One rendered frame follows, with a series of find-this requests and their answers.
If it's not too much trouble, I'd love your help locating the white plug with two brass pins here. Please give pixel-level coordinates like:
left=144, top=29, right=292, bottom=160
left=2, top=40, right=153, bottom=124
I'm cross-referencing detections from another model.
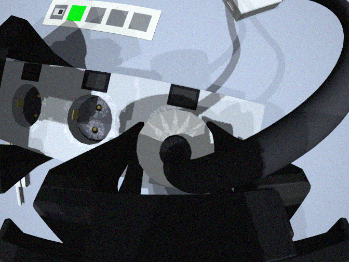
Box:
left=14, top=175, right=29, bottom=206

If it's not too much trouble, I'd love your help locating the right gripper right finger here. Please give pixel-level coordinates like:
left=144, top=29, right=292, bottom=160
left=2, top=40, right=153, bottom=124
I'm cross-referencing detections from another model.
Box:
left=206, top=121, right=311, bottom=220

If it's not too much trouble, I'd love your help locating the white diagram card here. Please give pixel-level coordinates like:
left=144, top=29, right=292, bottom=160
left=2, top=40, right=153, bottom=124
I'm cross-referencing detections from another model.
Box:
left=43, top=0, right=162, bottom=41

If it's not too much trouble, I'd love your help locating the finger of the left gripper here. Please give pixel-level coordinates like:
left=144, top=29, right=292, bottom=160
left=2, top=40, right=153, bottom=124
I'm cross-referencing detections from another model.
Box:
left=0, top=144, right=53, bottom=194
left=7, top=18, right=73, bottom=67

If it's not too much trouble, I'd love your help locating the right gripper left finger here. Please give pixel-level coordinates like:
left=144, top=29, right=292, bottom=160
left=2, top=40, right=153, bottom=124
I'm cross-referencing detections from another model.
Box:
left=41, top=122, right=144, bottom=194

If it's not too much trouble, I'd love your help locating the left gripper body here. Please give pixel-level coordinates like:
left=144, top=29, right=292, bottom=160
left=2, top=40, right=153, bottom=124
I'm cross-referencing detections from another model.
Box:
left=0, top=15, right=19, bottom=87

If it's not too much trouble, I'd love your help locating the white power strip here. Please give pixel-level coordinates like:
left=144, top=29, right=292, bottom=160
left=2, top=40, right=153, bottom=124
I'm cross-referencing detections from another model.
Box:
left=0, top=61, right=265, bottom=162

